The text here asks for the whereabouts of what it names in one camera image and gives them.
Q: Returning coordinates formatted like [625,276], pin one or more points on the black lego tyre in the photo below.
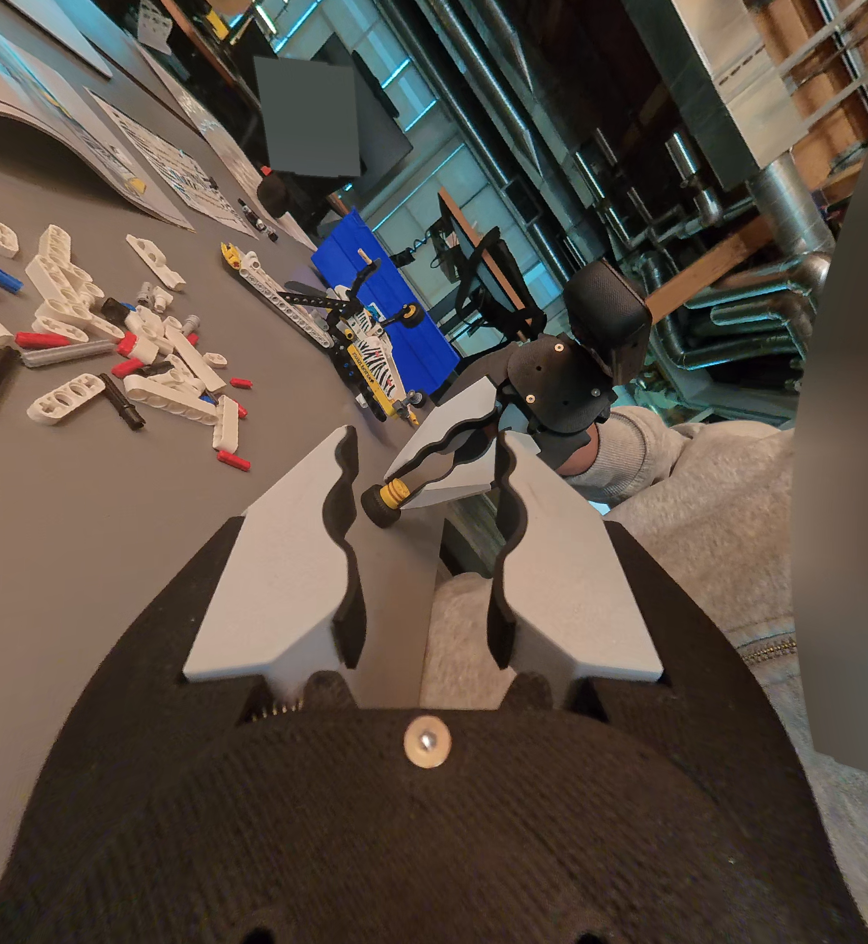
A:
[375,510]

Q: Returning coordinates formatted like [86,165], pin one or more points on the white angled lego beam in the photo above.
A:
[58,273]

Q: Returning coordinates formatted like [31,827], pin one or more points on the lego instruction booklet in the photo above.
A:
[50,110]

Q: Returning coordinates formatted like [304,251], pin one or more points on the blue plastic bin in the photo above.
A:
[375,280]

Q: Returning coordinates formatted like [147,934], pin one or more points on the zebra striped sticker sheet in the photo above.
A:
[168,169]

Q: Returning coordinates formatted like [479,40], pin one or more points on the white lego bracket piece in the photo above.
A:
[150,259]

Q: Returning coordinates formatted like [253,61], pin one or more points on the pile of dark lego parts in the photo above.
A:
[272,195]

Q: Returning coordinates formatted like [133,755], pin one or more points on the lego airplane model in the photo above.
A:
[360,346]

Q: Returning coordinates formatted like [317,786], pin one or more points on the person's right forearm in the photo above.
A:
[633,450]

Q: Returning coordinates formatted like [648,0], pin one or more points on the person's right hand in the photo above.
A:
[580,461]

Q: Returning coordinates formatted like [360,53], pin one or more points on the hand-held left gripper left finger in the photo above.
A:
[264,590]

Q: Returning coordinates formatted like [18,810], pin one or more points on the printed white paper sheet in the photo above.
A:
[235,162]

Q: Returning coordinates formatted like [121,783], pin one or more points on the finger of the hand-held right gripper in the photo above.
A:
[471,476]
[456,413]

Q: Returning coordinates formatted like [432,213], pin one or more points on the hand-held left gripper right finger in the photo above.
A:
[581,590]

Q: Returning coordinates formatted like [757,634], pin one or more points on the scattered small lego pieces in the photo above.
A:
[168,391]

